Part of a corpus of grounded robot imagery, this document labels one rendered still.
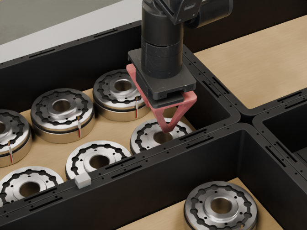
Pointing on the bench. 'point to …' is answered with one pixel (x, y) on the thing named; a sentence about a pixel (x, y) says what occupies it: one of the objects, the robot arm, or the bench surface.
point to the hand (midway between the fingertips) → (159, 114)
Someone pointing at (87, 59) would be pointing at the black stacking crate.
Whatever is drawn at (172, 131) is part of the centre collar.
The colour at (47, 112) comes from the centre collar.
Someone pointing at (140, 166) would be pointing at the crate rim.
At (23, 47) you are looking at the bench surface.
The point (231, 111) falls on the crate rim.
